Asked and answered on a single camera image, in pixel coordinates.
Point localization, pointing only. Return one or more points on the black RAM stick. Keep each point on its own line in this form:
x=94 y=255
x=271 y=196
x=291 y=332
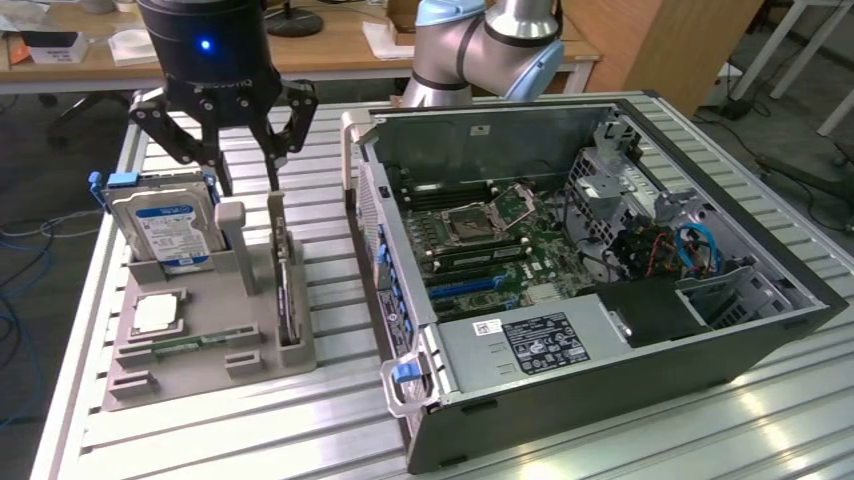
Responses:
x=480 y=254

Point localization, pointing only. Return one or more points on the silver drive cage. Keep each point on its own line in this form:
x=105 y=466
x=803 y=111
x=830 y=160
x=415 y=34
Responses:
x=600 y=200

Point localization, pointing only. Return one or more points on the blue expansion slot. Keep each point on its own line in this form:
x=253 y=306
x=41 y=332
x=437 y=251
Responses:
x=467 y=289

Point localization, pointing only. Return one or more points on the white box with black lid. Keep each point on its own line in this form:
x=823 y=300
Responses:
x=56 y=47

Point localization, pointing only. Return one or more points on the white round holder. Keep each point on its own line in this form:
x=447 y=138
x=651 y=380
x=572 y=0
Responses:
x=129 y=47

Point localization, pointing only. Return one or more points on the grey power supply unit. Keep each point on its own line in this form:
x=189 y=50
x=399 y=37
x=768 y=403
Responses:
x=480 y=360

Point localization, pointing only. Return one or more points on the silver CPU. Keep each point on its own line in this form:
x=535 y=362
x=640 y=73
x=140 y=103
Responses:
x=156 y=315

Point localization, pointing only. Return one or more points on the white table frame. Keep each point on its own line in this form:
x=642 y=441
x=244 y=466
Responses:
x=800 y=30

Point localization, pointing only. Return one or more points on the wooden desk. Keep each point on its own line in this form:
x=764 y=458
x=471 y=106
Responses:
x=333 y=55

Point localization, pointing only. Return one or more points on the metal socket cover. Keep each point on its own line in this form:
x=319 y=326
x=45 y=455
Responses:
x=516 y=207

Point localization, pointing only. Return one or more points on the white control box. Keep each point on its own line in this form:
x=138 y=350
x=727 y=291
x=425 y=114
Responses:
x=723 y=90

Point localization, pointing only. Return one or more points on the black office chair base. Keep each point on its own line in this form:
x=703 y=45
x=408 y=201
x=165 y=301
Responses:
x=86 y=107

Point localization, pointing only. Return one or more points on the grey disk bay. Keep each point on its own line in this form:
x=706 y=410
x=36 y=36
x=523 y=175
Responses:
x=734 y=300

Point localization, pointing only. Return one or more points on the CPU socket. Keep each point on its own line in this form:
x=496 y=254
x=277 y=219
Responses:
x=469 y=225

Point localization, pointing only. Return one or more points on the open black PC case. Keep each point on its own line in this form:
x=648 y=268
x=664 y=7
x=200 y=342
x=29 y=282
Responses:
x=600 y=400

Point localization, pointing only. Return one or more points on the grey parts rack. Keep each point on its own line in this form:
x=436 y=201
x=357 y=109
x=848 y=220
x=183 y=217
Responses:
x=213 y=350

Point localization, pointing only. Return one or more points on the black graphics card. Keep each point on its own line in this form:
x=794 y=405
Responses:
x=283 y=280

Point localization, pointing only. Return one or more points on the grey cup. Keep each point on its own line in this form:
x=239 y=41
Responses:
x=97 y=6

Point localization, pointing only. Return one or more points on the green motherboard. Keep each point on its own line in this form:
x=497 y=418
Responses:
x=533 y=260

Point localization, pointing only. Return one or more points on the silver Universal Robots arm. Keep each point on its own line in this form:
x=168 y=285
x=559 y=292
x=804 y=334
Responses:
x=440 y=50

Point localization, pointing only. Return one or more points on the blue case latch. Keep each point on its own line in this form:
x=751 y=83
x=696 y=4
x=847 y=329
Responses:
x=404 y=373

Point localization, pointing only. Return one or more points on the brown cardboard box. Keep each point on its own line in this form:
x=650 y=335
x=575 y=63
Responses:
x=400 y=15

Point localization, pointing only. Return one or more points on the white paper stack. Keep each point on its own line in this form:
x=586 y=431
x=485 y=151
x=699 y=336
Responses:
x=387 y=45

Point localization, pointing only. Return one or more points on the black lamp base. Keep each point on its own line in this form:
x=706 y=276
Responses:
x=300 y=22

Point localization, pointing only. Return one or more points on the green RAM stick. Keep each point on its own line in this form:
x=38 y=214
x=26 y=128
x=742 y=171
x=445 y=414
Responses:
x=187 y=344

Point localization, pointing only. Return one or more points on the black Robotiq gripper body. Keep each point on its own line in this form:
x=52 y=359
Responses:
x=207 y=60

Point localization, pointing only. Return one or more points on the hard disk with blue carrier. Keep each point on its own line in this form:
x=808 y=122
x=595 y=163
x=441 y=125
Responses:
x=167 y=225

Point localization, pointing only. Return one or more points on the wooden cabinet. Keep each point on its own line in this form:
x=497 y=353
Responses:
x=667 y=50

